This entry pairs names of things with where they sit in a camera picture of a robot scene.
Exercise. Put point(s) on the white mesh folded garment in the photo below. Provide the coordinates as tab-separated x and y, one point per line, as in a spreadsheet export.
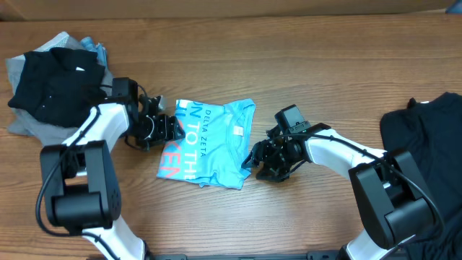
59	40

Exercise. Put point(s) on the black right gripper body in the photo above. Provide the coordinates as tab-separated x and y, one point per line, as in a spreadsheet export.
276	158

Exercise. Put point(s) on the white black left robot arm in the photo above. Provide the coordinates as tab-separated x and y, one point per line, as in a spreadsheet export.
80	195

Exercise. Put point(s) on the black folded polo shirt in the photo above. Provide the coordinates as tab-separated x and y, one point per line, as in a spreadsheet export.
59	86

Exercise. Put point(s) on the light blue printed t-shirt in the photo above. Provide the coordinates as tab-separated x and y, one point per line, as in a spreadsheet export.
216	144

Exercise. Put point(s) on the grey folded garment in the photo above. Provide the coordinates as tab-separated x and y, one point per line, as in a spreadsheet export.
25	124

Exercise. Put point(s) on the blue folded garment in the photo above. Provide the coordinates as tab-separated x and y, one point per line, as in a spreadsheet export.
99	49

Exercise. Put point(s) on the black garment pile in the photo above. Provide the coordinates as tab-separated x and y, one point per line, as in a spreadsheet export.
432	133

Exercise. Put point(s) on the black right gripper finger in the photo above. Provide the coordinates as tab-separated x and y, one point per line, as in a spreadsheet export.
251	161
270	176

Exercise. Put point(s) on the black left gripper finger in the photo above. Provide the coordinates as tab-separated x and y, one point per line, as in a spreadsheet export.
177	122
177	135

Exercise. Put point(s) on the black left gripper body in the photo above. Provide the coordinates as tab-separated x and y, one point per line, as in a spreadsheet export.
156	130

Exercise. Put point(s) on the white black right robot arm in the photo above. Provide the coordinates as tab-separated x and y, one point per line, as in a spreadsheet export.
393	201

